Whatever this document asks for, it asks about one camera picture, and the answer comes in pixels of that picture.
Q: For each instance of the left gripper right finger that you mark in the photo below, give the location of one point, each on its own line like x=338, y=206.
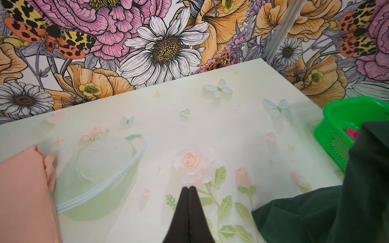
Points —
x=199, y=231

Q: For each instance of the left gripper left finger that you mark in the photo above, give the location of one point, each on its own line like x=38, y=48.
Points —
x=179, y=228

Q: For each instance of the dark green t-shirt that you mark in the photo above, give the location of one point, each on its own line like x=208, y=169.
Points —
x=355, y=212

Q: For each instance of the green plastic laundry basket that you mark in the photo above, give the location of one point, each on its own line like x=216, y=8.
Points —
x=348, y=114

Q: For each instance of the folded peach t-shirt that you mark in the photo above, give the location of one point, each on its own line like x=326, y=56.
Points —
x=28, y=213

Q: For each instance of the magenta t-shirt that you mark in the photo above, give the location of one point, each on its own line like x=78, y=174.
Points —
x=353, y=134

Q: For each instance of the right aluminium frame post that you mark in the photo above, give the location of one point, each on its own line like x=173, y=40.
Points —
x=291, y=15

